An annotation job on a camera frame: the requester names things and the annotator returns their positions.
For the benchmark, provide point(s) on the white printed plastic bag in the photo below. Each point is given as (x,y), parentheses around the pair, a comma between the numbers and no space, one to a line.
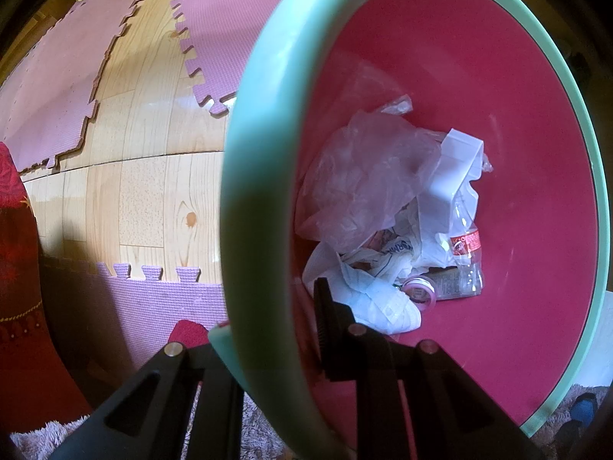
(378,297)

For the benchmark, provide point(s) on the red patterned fabric cushion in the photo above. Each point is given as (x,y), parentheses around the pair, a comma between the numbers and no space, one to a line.
(24,297)

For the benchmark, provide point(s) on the clear bottle with red label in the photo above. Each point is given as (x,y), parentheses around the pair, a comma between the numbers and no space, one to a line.
(467,244)

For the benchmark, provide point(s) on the red bucket with green rim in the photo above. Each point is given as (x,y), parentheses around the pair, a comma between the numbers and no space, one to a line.
(527,201)

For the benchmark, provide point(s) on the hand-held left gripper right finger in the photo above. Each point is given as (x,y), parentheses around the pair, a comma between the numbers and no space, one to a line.
(324,318)

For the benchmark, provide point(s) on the blue and black object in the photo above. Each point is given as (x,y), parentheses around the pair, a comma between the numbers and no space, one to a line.
(584,407)

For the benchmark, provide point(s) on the clear plastic bag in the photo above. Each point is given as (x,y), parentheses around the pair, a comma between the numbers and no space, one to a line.
(364,177)

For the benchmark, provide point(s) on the red foam shape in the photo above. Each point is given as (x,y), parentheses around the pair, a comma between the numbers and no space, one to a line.
(189,335)

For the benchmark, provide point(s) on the pink tape roll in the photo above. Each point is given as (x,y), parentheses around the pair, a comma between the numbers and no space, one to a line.
(431,293)

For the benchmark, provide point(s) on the pink foam puzzle mat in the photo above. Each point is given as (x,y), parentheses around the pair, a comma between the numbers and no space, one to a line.
(62,72)

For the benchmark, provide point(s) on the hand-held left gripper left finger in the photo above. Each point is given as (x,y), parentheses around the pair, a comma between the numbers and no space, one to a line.
(210,369)

